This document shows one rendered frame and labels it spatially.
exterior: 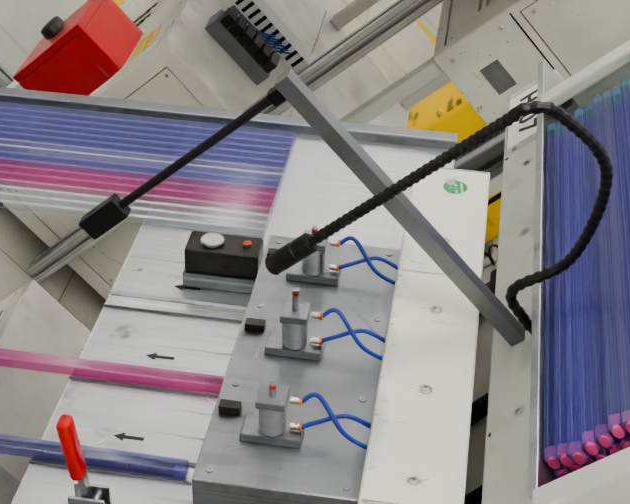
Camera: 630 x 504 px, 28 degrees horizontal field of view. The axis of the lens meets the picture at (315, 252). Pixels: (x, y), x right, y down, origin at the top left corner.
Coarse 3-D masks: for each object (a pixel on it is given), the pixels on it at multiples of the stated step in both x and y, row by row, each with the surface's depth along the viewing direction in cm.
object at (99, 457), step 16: (0, 448) 108; (16, 448) 108; (32, 448) 108; (48, 448) 108; (96, 448) 108; (96, 464) 108; (112, 464) 107; (128, 464) 107; (144, 464) 107; (160, 464) 107; (176, 464) 107
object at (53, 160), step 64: (0, 128) 151; (64, 128) 151; (128, 128) 152; (192, 128) 152; (256, 128) 152; (0, 192) 140; (64, 192) 140; (128, 192) 141; (192, 192) 141; (256, 192) 141
